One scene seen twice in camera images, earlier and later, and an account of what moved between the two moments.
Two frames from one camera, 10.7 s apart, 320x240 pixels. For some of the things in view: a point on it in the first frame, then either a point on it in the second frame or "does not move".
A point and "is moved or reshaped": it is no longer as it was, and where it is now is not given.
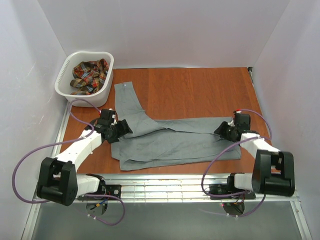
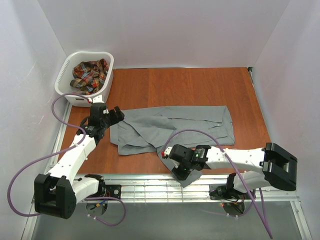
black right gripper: (224, 129) to (180, 169)
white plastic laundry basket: (86, 75) does not move
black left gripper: (120, 128) to (111, 116)
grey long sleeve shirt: (154, 142) is moved or reshaped
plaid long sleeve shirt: (89, 76) does not move
